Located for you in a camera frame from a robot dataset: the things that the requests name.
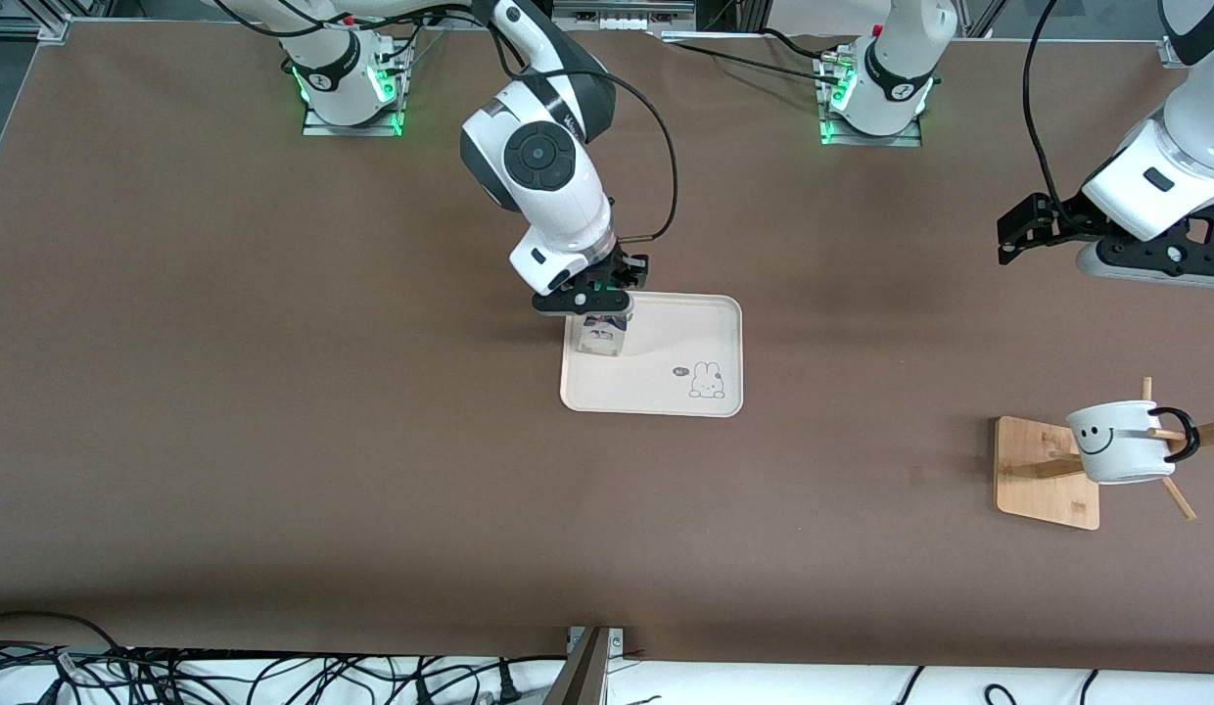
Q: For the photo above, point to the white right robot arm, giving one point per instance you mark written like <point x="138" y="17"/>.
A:
<point x="548" y="157"/>

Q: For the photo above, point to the grey aluminium frame rail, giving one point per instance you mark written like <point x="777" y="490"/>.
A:
<point x="622" y="8"/>

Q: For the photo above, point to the aluminium corner frame extrusion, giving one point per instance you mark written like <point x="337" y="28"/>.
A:
<point x="39" y="27"/>

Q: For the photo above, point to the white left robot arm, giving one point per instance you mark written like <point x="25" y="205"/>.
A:
<point x="896" y="69"/>

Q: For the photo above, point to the wooden cup stand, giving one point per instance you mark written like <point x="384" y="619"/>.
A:
<point x="1043" y="490"/>

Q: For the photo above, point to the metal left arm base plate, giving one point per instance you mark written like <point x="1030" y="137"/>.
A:
<point x="901" y="140"/>

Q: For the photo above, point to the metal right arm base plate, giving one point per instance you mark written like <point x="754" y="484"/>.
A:
<point x="323" y="129"/>

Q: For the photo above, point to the aluminium profile with bracket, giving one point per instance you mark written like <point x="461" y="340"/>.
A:
<point x="583" y="676"/>

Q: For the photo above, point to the white smiley face cup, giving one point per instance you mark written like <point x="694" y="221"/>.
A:
<point x="1121" y="455"/>

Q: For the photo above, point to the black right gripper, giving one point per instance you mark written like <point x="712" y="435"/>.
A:
<point x="628" y="268"/>

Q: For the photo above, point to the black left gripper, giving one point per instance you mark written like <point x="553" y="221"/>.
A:
<point x="1069" y="221"/>

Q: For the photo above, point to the blue white milk carton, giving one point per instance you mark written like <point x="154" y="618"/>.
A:
<point x="604" y="338"/>

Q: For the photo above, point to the cream rabbit print tray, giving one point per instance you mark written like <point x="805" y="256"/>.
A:
<point x="666" y="343"/>

